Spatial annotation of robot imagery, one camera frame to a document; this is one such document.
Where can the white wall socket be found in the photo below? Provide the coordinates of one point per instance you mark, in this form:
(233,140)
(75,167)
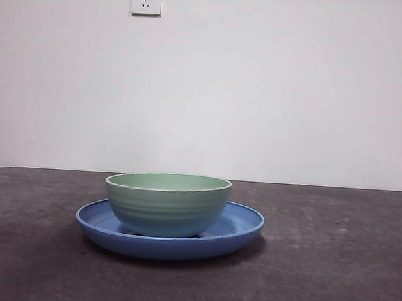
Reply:
(147,0)

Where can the green bowl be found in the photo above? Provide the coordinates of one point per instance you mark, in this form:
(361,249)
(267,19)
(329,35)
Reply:
(166,210)

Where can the blue plate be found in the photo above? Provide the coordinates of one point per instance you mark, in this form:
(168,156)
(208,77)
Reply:
(167,249)

